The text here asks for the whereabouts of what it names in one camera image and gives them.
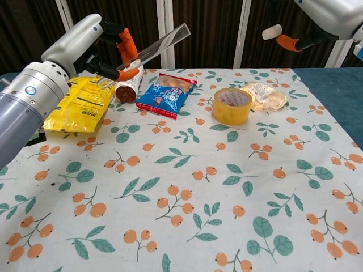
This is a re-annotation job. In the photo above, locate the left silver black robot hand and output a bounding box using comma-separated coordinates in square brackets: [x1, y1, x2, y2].
[41, 13, 140, 86]

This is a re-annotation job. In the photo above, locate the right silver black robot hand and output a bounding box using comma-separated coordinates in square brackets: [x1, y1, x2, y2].
[269, 0, 363, 53]

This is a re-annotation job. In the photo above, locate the small white stopper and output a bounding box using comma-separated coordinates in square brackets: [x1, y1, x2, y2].
[262, 24, 283, 40]

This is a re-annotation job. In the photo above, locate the clear glass test tube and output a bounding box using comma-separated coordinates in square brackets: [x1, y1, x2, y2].
[98, 23, 191, 88]

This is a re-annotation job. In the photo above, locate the yellow snack bag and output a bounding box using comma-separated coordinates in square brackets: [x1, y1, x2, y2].
[44, 75, 117, 133]

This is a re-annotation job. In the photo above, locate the white bottle with brown drink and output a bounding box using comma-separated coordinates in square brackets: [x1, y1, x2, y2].
[114, 66, 145, 104]

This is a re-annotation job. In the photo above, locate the clear bag of pale snacks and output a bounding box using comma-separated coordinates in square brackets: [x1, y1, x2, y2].
[240, 80, 289, 114]

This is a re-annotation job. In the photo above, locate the blue snack packet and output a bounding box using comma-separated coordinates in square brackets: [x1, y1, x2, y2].
[135, 73, 199, 119]

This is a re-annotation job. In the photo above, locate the dark pleated curtain backdrop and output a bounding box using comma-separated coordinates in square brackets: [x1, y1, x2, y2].
[0, 0, 363, 76]

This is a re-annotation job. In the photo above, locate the yellow packing tape roll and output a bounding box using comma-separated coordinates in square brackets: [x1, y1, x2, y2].
[212, 87, 253, 125]

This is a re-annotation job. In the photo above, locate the floral fruit print tablecloth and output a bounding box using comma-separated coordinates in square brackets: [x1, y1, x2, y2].
[0, 67, 363, 272]

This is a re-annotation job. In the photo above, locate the white partition frame post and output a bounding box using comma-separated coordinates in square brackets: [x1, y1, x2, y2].
[155, 0, 175, 69]
[326, 38, 358, 68]
[54, 0, 77, 31]
[233, 0, 252, 69]

